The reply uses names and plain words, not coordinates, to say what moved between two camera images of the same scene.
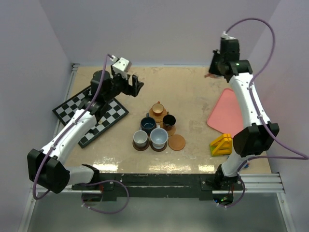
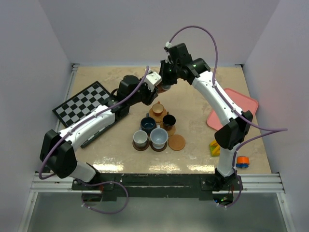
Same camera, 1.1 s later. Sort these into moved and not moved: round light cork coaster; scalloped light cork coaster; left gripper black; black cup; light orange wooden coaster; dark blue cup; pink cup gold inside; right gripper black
Moved: left gripper black; right gripper black
Not moved: round light cork coaster; pink cup gold inside; light orange wooden coaster; scalloped light cork coaster; black cup; dark blue cup
